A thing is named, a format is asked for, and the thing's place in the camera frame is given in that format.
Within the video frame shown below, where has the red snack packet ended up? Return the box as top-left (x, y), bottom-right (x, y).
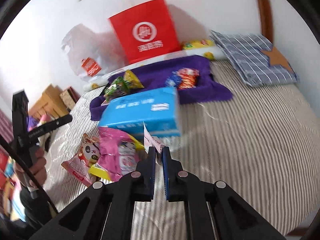
top-left (177, 68), bottom-right (200, 89)

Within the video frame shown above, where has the purple towel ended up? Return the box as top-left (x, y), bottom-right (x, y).
top-left (105, 55), bottom-right (233, 105)

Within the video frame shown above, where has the yellow chips bag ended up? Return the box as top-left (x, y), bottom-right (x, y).
top-left (181, 39), bottom-right (215, 50)

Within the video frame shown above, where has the yellow triangular snack packet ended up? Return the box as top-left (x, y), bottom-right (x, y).
top-left (123, 70), bottom-right (144, 89)

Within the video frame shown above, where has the striped bed quilt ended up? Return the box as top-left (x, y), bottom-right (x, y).
top-left (43, 61), bottom-right (319, 239)

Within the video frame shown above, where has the blue tissue pack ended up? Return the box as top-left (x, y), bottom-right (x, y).
top-left (98, 87), bottom-right (182, 139)

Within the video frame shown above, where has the blue snack packet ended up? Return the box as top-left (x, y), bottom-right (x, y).
top-left (165, 71), bottom-right (182, 88)

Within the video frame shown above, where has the white pink triangular packet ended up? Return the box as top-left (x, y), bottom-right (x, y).
top-left (143, 123), bottom-right (164, 165)

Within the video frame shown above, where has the grey checked star cloth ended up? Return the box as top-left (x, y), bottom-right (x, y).
top-left (210, 30), bottom-right (298, 87)

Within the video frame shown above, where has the white Miniso plastic bag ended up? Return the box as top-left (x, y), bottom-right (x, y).
top-left (61, 24), bottom-right (127, 83)

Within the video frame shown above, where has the brown wooden door frame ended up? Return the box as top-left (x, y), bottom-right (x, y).
top-left (257, 0), bottom-right (274, 43)

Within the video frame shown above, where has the person's left hand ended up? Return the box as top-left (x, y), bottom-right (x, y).
top-left (14, 145), bottom-right (47, 192)

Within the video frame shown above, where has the large magenta snack bag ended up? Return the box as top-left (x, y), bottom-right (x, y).
top-left (88, 127), bottom-right (146, 182)

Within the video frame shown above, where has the green snack packet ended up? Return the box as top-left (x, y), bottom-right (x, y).
top-left (104, 76), bottom-right (130, 102)

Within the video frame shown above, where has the red Haidilao paper bag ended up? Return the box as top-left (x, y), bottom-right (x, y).
top-left (109, 0), bottom-right (181, 64)

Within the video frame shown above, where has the pink cat snack packet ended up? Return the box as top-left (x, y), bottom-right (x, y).
top-left (61, 133), bottom-right (100, 187)

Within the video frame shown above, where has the wooden headboard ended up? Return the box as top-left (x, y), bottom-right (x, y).
top-left (28, 84), bottom-right (69, 120)

